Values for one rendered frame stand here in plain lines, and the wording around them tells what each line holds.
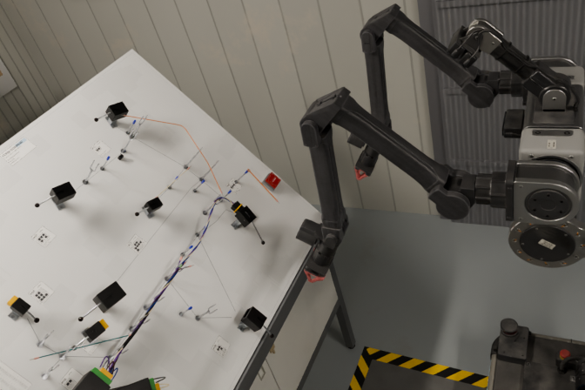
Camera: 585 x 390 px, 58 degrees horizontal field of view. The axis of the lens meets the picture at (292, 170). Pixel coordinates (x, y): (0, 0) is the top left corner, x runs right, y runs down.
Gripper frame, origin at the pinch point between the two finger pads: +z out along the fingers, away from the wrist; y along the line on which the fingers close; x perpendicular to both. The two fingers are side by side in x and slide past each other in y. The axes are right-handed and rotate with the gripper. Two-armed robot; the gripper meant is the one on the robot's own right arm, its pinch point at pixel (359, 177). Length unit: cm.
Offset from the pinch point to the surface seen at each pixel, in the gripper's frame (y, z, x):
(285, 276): 40.8, 22.3, -8.5
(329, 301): 18, 59, 12
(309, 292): 29, 43, 2
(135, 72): 12, -11, -93
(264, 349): 68, 26, -4
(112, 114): 40, -15, -83
